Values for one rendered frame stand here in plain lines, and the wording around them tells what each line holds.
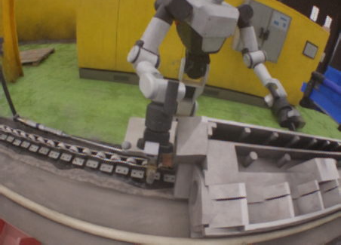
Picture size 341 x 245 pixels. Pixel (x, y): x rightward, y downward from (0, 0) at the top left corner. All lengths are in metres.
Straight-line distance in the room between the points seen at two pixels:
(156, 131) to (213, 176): 0.22
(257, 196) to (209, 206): 0.17
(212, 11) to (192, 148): 0.58
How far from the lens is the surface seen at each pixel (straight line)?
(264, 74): 0.99
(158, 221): 0.60
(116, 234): 0.56
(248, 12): 1.03
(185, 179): 0.60
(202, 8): 0.79
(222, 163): 0.53
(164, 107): 0.49
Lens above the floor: 1.33
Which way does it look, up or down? 37 degrees down
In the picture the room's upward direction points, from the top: 11 degrees clockwise
